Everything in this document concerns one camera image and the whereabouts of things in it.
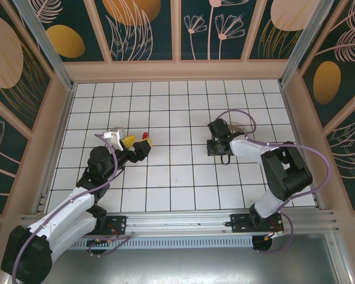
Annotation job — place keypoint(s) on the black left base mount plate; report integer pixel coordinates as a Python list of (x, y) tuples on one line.
[(118, 222)]

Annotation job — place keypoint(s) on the grey metal sheet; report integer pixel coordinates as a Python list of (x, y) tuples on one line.
[(177, 266)]

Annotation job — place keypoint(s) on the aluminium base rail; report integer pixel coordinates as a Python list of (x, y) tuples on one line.
[(177, 222)]

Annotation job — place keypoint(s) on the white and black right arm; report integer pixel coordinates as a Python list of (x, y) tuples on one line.
[(287, 174)]

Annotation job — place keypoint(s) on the aluminium frame post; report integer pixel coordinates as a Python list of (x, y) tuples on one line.
[(309, 38), (43, 38)]

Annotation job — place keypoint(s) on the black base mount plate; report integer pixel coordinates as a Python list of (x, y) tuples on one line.
[(118, 222), (239, 223)]

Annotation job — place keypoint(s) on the red-headed key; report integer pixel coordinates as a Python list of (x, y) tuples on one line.
[(145, 135)]

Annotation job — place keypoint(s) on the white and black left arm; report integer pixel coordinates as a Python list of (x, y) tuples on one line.
[(65, 207)]

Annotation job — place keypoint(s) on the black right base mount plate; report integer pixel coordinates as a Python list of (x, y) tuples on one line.
[(239, 223)]

